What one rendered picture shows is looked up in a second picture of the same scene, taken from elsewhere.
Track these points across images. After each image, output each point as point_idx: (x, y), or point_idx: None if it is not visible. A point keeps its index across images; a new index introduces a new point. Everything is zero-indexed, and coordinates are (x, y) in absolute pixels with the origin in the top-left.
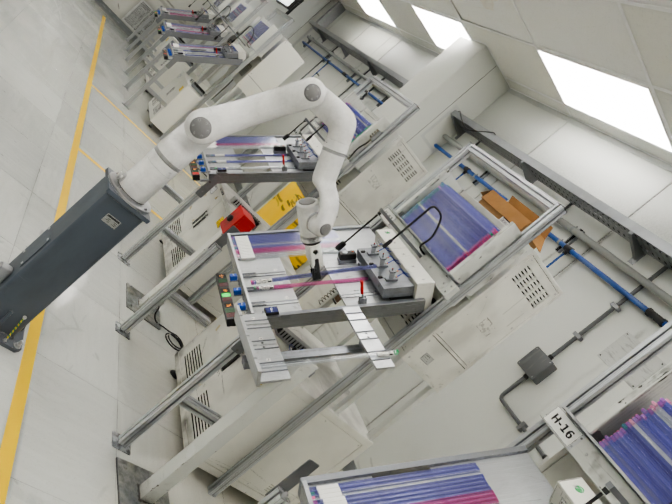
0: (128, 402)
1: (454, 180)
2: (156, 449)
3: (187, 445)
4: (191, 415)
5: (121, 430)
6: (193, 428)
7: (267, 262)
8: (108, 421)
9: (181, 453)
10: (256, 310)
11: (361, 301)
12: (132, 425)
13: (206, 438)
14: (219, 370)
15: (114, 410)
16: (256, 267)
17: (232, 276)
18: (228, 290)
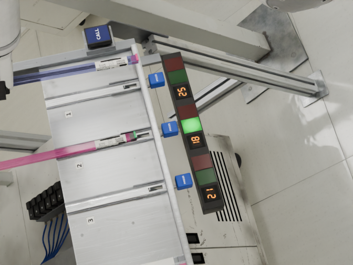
0: (331, 176)
1: None
2: (270, 140)
3: (230, 153)
4: (235, 197)
5: (319, 111)
6: (227, 172)
7: (110, 253)
8: (339, 103)
9: (224, 32)
10: (127, 70)
11: None
12: (302, 84)
13: (192, 16)
14: (201, 240)
15: (341, 133)
16: (135, 227)
17: (185, 173)
18: (188, 140)
